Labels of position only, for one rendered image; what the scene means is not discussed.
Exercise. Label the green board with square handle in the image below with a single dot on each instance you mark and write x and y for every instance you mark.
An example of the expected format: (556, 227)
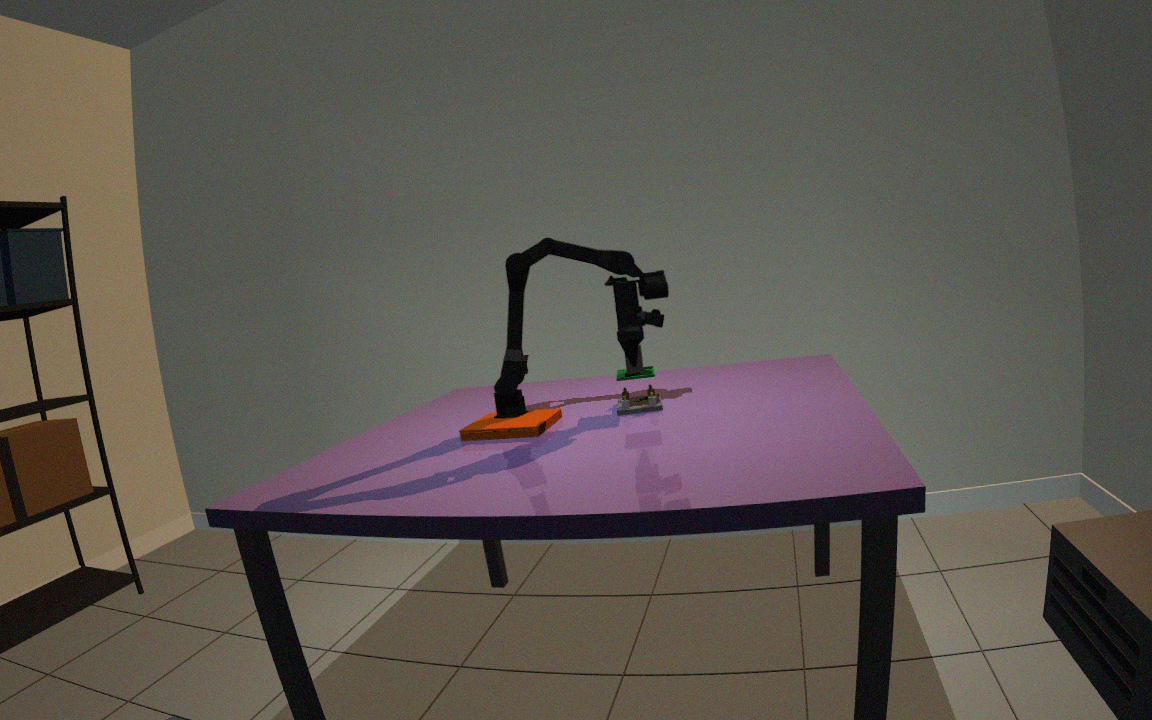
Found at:
(637, 372)

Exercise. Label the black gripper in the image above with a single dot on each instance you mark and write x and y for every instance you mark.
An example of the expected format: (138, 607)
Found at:
(629, 334)

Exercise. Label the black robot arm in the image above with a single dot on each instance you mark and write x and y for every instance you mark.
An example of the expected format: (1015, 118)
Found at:
(652, 285)

